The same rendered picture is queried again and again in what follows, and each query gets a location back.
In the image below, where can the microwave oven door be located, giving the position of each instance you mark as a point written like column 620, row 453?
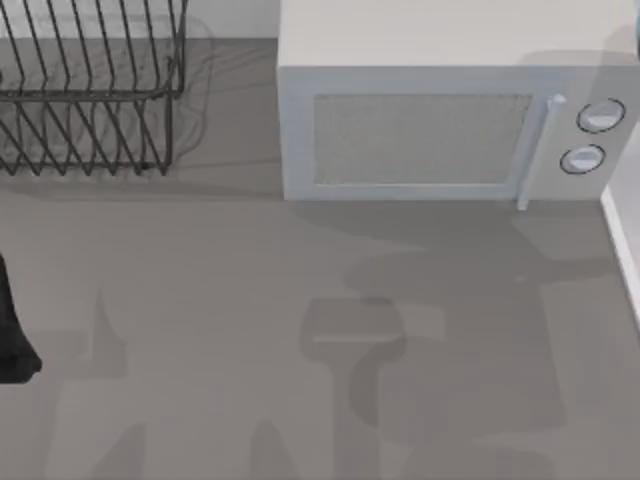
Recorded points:
column 300, row 130

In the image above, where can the pale microwave oven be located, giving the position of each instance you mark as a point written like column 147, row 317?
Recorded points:
column 380, row 35

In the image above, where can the small microwave knob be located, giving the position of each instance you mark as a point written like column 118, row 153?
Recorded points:
column 582, row 159

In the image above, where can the large microwave knob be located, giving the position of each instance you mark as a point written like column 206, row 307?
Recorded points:
column 600, row 116

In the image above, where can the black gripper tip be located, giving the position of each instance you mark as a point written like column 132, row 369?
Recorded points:
column 11, row 340

